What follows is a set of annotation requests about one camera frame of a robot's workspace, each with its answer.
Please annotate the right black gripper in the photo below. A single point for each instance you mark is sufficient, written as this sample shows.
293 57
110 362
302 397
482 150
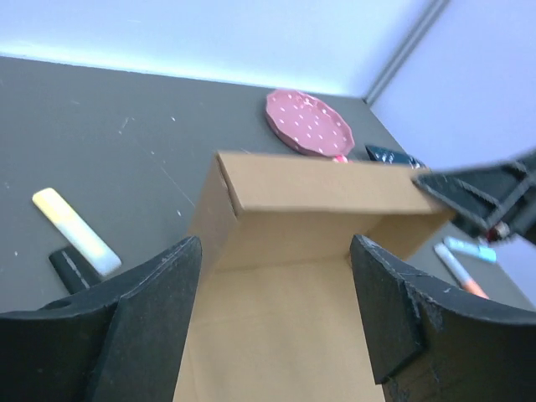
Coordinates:
494 202

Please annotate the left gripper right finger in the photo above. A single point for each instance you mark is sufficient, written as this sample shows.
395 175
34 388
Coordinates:
431 341

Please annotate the pink flower toy right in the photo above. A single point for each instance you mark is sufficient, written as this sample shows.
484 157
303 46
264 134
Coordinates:
341 159

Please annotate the yellow highlighter marker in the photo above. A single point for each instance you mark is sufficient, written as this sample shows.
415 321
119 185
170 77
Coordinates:
85 240

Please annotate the light blue marker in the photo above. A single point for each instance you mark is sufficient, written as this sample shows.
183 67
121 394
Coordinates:
478 251

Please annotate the pink black highlighter marker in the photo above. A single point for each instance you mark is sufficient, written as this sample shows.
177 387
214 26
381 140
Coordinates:
75 272

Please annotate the brown cardboard box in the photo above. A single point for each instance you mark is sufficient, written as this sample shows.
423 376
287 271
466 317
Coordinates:
276 317

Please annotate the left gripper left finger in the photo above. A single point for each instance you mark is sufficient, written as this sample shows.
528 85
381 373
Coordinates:
120 340

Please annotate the orange grey marker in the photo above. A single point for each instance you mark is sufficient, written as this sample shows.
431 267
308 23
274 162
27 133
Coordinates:
458 271

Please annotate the pink polka dot plate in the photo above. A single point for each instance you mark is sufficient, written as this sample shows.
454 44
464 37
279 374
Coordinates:
308 125

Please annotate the dark blue leaf dish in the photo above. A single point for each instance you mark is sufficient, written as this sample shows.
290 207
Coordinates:
388 156

